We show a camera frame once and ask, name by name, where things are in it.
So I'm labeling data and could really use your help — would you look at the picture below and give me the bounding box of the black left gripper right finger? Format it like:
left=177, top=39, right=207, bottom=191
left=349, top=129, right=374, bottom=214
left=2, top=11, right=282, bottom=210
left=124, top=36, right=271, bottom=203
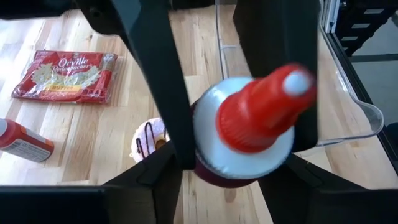
left=257, top=154, right=366, bottom=224

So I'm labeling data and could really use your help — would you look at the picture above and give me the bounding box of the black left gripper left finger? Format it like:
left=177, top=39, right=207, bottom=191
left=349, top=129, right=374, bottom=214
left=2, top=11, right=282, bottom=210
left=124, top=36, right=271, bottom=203
left=102, top=141, right=185, bottom=224

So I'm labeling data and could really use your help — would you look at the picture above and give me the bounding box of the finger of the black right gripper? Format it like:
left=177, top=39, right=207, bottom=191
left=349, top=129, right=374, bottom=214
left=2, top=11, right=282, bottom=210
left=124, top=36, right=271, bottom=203
left=233, top=0, right=322, bottom=154
left=74, top=0, right=197, bottom=171

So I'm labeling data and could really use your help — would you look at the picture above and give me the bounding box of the pink frosted toy donut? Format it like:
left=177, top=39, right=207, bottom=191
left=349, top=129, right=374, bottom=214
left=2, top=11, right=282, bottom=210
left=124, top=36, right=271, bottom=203
left=129, top=117, right=171, bottom=164

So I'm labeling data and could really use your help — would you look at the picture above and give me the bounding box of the red food colouring bottle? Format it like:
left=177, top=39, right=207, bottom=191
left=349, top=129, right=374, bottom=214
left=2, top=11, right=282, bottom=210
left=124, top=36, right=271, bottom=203
left=191, top=63, right=317, bottom=189

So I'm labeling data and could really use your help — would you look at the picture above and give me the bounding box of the red popcorn bag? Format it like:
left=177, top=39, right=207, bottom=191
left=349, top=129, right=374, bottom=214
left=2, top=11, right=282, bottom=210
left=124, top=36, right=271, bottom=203
left=11, top=49, right=119, bottom=105

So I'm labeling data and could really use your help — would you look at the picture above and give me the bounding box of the orange-red food colouring bottle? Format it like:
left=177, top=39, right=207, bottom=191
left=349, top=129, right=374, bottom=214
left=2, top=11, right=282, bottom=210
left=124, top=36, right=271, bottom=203
left=0, top=117, right=55, bottom=164

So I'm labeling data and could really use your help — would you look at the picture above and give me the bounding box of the clear plastic container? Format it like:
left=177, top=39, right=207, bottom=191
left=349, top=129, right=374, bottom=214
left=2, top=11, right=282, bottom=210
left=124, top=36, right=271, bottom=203
left=215, top=4, right=386, bottom=147

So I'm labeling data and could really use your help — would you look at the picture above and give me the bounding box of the silver aluminium rail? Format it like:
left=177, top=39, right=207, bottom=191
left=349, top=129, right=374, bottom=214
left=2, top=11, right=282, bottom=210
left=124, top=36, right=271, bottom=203
left=322, top=0, right=340, bottom=32

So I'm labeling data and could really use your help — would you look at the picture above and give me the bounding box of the black metal table frame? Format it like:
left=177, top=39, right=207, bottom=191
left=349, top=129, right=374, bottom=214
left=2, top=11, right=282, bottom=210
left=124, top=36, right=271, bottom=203
left=323, top=0, right=398, bottom=177

